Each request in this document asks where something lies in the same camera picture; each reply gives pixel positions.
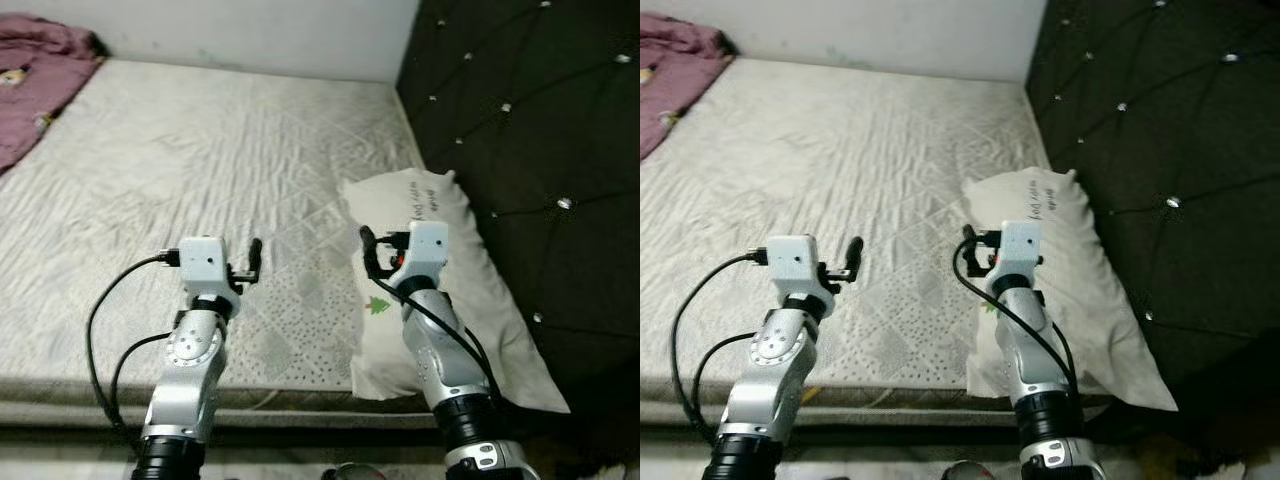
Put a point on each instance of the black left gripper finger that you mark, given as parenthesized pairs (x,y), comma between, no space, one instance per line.
(853,256)
(255,258)

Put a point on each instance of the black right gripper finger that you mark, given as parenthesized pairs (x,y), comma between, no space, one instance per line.
(968,246)
(368,248)

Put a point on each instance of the white pillow with lettering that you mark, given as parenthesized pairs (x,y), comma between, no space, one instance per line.
(375,345)
(1110,300)

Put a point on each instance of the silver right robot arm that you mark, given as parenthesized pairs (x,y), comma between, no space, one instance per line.
(450,360)
(1035,360)

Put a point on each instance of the white quilted mattress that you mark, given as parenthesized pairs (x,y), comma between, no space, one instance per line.
(840,180)
(200,180)

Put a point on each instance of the black tufted headboard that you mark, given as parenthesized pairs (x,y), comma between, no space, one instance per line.
(1160,100)
(530,100)

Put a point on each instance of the grey robot right leg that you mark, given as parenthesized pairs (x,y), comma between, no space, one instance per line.
(352,472)
(970,471)

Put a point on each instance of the pink cartoon print blanket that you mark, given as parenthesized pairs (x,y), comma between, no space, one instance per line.
(675,85)
(40,90)

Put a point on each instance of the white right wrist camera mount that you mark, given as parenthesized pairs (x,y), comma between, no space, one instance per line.
(1022,247)
(428,248)

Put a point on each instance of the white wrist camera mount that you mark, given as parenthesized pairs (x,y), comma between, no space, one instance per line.
(205,262)
(428,248)
(795,262)
(1022,247)

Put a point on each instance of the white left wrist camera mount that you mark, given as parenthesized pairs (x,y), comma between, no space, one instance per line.
(205,262)
(795,262)

